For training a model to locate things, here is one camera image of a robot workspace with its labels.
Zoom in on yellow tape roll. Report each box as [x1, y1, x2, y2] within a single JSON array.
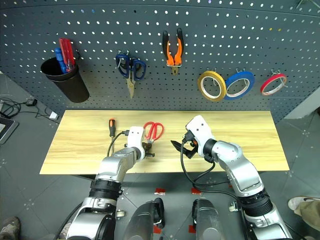
[[197, 70, 228, 103]]

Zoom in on blue tape roll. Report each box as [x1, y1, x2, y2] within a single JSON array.
[[223, 70, 256, 101]]

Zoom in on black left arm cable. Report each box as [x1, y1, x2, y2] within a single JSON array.
[[107, 129, 130, 158]]

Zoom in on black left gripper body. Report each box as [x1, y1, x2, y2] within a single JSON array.
[[142, 141, 152, 159]]

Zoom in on white sneaker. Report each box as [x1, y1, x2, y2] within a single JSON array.
[[287, 196, 320, 211]]

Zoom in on brown worn shoe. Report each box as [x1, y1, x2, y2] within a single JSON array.
[[0, 216, 22, 240]]

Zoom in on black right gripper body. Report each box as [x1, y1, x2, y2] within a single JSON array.
[[182, 129, 201, 159]]

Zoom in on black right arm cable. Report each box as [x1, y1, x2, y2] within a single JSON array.
[[180, 138, 241, 201]]

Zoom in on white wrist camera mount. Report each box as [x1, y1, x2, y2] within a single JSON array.
[[126, 125, 147, 161], [185, 114, 217, 151]]

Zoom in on blue handled screwdriver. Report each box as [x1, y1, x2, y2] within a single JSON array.
[[54, 47, 69, 75]]

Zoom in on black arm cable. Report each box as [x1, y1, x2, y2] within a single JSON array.
[[107, 129, 130, 158], [180, 138, 241, 201]]

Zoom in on blue handled scissors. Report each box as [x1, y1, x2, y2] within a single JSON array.
[[115, 51, 148, 100]]

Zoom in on orange black screwdriver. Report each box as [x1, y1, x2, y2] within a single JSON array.
[[107, 118, 118, 154]]

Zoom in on red handled scissors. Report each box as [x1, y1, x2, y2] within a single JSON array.
[[142, 121, 165, 145]]

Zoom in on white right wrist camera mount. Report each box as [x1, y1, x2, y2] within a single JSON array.
[[185, 114, 217, 151]]

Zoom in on black cup holder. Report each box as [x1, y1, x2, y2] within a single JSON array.
[[40, 56, 91, 104]]

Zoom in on red tape roll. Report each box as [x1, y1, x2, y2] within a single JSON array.
[[259, 72, 288, 97]]

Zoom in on red handled screwdriver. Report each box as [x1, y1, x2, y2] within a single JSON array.
[[58, 37, 76, 74]]

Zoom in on dark grey perforated pegboard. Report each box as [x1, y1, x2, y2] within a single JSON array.
[[0, 0, 320, 124]]

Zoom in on dark rounded robot leg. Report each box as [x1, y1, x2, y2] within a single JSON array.
[[123, 197, 166, 240], [191, 197, 227, 240]]

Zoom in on khaki trouser leg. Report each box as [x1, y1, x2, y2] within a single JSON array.
[[294, 199, 320, 225]]

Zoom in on grey laptop computer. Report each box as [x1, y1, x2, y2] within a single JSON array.
[[0, 115, 20, 146]]

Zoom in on orange black pliers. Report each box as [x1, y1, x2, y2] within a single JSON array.
[[161, 27, 185, 76]]

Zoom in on black floor cables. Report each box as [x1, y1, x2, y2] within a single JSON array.
[[0, 96, 55, 120]]

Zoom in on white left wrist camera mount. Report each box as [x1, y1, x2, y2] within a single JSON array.
[[126, 125, 147, 161]]

